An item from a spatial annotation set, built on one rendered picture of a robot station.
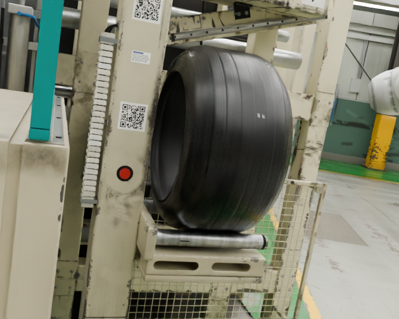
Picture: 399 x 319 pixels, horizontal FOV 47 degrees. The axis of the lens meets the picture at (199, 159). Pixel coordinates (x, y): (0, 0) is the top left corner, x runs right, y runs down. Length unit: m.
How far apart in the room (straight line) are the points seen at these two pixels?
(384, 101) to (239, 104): 0.34
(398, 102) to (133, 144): 0.67
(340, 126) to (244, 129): 9.78
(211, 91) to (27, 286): 0.77
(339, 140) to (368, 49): 2.11
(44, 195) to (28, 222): 0.03
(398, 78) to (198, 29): 0.82
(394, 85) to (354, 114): 9.85
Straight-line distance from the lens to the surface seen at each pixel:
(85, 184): 1.30
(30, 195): 0.48
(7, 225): 0.49
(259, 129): 1.17
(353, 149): 11.06
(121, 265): 1.38
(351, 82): 10.92
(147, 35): 1.26
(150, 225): 1.24
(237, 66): 1.25
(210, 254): 1.34
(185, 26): 1.69
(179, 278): 1.32
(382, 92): 1.13
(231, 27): 1.74
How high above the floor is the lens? 1.35
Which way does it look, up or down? 10 degrees down
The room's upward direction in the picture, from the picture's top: 9 degrees clockwise
